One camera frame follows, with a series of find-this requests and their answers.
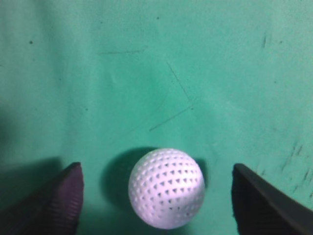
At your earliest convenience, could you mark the white dimpled ball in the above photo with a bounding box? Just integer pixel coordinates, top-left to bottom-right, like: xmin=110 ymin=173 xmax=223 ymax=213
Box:
xmin=128 ymin=148 xmax=205 ymax=230

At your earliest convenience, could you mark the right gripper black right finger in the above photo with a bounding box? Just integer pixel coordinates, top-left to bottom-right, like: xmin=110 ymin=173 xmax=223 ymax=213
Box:
xmin=231 ymin=163 xmax=313 ymax=235

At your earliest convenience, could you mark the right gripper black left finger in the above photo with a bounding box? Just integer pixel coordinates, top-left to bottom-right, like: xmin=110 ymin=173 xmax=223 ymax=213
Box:
xmin=0 ymin=162 xmax=84 ymax=235

